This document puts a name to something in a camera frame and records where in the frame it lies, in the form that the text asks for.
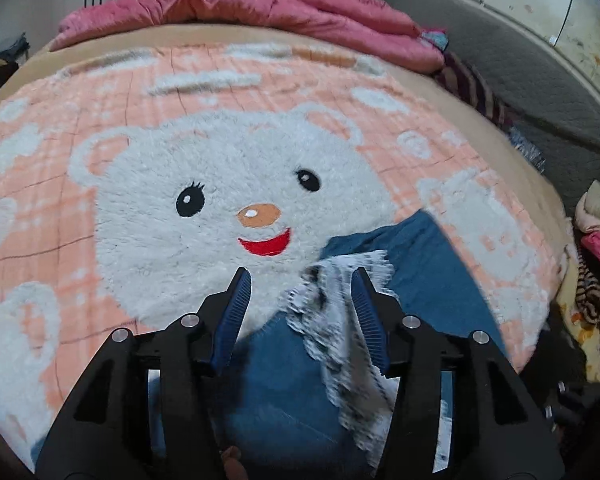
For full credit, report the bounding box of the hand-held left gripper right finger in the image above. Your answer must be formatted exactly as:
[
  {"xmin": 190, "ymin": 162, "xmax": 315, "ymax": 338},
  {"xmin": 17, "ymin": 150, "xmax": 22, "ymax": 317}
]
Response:
[{"xmin": 351, "ymin": 266, "xmax": 566, "ymax": 480}]

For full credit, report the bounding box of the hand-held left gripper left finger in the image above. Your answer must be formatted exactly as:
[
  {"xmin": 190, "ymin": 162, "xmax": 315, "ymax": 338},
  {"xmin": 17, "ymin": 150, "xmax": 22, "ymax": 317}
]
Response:
[{"xmin": 35, "ymin": 266, "xmax": 253, "ymax": 480}]

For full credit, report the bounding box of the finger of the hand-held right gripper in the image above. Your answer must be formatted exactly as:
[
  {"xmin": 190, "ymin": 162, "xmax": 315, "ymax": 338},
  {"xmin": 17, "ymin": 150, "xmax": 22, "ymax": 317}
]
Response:
[{"xmin": 525, "ymin": 370, "xmax": 600, "ymax": 461}]

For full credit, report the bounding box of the blue denim pants lace trim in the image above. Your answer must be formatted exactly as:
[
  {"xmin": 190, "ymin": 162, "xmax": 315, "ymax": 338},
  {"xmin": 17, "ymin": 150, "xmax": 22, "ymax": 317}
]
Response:
[{"xmin": 145, "ymin": 210, "xmax": 511, "ymax": 480}]

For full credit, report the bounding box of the peach bear print blanket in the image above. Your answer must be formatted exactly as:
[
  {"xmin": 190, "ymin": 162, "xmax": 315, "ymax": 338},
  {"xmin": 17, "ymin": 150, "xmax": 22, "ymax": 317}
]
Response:
[{"xmin": 0, "ymin": 42, "xmax": 563, "ymax": 461}]

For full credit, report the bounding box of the colourful heap of clothes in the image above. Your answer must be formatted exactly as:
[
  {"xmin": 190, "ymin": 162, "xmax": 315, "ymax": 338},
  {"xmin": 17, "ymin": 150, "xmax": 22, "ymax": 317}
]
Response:
[{"xmin": 555, "ymin": 177, "xmax": 600, "ymax": 386}]

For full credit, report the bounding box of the blue patterned cloth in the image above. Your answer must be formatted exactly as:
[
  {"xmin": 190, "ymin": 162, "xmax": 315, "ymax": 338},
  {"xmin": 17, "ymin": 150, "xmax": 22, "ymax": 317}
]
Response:
[{"xmin": 507, "ymin": 126, "xmax": 548, "ymax": 170}]

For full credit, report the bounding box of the dark striped pillow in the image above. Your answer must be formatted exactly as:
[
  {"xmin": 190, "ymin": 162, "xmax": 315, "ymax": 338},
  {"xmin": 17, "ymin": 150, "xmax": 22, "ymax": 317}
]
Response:
[{"xmin": 432, "ymin": 51, "xmax": 516, "ymax": 128}]

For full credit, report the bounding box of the teal patterned cloth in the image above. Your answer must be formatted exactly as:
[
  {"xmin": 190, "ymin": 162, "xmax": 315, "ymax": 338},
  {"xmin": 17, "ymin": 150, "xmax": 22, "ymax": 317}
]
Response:
[{"xmin": 420, "ymin": 27, "xmax": 451, "ymax": 53}]

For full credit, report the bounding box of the grey padded headboard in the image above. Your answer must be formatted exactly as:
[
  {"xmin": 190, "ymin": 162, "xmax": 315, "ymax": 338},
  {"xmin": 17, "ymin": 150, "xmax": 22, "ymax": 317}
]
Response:
[{"xmin": 377, "ymin": 0, "xmax": 600, "ymax": 201}]

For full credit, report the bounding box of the pink quilt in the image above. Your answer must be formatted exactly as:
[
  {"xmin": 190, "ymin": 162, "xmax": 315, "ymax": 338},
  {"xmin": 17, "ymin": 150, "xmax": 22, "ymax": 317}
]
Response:
[{"xmin": 50, "ymin": 0, "xmax": 446, "ymax": 73}]

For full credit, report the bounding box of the folded clothes pile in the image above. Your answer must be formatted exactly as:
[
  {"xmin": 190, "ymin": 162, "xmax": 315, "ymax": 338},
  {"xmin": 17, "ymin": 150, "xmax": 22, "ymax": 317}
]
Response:
[{"xmin": 0, "ymin": 34, "xmax": 31, "ymax": 61}]

